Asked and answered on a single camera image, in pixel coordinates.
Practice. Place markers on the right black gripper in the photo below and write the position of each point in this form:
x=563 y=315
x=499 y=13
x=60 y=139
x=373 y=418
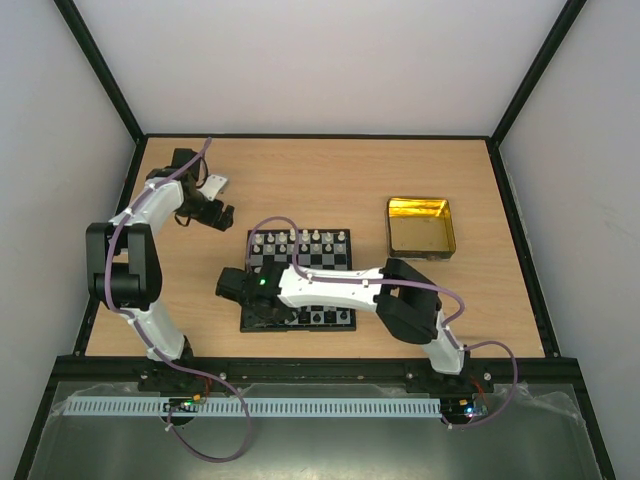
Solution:
x=228 y=284

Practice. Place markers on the white slotted cable duct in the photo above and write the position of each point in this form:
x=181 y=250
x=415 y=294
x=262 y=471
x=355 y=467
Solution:
x=105 y=406

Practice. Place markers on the black mounting rail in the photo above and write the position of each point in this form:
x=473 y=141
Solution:
x=416 y=375

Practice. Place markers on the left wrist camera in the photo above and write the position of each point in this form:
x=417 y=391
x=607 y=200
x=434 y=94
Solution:
x=213 y=186

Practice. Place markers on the black chess piece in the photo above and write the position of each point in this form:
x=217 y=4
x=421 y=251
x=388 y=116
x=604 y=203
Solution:
x=304 y=318
x=330 y=317

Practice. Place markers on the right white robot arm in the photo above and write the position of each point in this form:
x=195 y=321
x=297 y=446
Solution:
x=413 y=309

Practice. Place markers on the gold metal tin tray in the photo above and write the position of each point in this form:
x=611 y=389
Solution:
x=420 y=228

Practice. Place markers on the black frame enclosure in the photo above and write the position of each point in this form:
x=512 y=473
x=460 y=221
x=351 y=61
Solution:
x=553 y=368

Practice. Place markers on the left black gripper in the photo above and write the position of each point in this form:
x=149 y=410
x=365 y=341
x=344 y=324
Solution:
x=222 y=223

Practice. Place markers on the black white chessboard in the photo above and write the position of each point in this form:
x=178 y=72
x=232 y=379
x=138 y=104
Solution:
x=327 y=249

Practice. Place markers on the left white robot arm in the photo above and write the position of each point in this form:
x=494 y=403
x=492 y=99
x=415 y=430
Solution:
x=123 y=266

